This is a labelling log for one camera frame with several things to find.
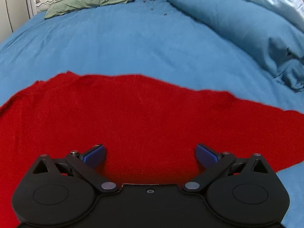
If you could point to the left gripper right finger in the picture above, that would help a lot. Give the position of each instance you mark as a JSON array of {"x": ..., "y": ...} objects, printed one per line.
[{"x": 215, "y": 164}]

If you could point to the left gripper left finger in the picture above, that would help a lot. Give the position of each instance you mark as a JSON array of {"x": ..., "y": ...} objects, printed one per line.
[{"x": 84, "y": 164}]

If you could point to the red knit sweater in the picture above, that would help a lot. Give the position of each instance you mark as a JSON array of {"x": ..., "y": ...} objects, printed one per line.
[{"x": 149, "y": 128}]

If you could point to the rolled blue duvet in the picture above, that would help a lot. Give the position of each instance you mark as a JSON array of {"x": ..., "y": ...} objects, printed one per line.
[{"x": 275, "y": 43}]

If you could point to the blue bed sheet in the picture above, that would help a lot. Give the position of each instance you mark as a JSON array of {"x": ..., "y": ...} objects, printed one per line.
[{"x": 151, "y": 39}]

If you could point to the green pillow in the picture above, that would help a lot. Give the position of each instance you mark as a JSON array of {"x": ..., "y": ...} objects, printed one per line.
[{"x": 62, "y": 7}]

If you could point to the white grey wardrobe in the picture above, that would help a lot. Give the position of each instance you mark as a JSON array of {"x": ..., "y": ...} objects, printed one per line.
[{"x": 14, "y": 13}]

